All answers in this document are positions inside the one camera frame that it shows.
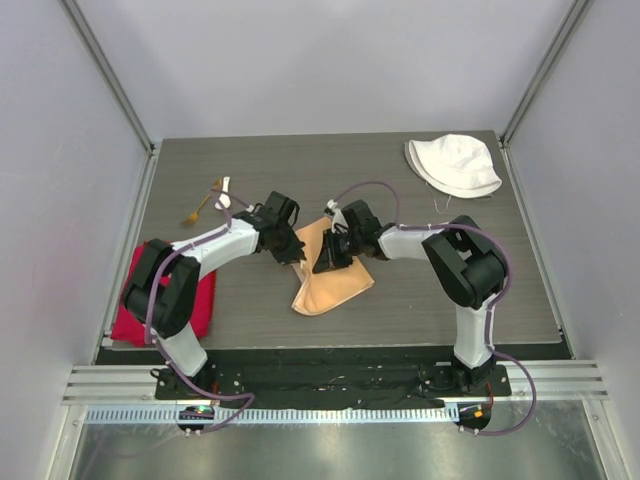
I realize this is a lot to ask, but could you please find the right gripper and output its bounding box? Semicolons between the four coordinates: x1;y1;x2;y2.
314;228;363;274

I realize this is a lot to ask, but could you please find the peach cloth napkin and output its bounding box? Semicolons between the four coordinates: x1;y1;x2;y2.
291;217;374;316

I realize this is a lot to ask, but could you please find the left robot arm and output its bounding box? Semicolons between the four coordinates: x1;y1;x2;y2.
120;191;305;399

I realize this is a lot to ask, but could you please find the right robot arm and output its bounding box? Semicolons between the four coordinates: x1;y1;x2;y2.
312;200;509;395

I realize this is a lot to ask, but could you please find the white spoon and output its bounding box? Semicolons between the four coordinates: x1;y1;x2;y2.
215;176;231;211

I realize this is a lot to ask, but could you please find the gold fork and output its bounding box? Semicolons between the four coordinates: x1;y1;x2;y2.
180;179;222;228

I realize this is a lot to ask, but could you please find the white bucket hat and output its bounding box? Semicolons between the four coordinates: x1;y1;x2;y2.
404;134;502;199

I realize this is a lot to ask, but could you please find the red folded cloth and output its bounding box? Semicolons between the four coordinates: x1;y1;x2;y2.
111;272;217;348

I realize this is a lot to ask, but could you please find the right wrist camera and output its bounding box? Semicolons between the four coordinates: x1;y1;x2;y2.
324;199;348;232

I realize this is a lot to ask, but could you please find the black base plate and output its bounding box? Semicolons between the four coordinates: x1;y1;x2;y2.
94;344;513;407

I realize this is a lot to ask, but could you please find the white slotted cable duct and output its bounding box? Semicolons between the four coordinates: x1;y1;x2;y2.
84;404;459;425

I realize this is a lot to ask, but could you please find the aluminium front rail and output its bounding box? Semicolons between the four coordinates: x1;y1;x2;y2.
63;360;608;409

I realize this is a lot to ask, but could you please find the left aluminium frame post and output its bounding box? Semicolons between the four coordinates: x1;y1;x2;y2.
59;0;155;157

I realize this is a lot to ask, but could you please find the aluminium frame post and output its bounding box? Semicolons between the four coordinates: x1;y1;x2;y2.
59;0;155;157
500;0;593;148

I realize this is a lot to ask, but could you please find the right aluminium frame post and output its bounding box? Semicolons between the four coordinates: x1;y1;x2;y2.
500;0;593;148

